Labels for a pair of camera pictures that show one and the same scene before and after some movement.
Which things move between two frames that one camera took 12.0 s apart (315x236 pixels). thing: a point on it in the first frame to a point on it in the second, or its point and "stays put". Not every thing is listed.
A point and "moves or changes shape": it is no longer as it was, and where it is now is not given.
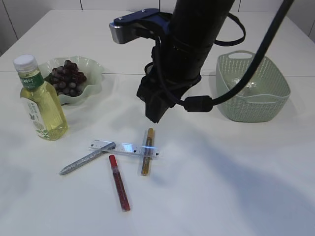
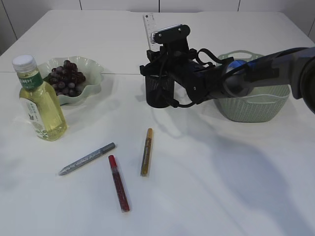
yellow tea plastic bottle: (45, 110) stays put
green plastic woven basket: (261, 98) stays put
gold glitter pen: (147, 164) stays put
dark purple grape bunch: (67, 80) stays put
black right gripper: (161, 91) to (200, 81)
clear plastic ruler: (127, 148) moves or changes shape
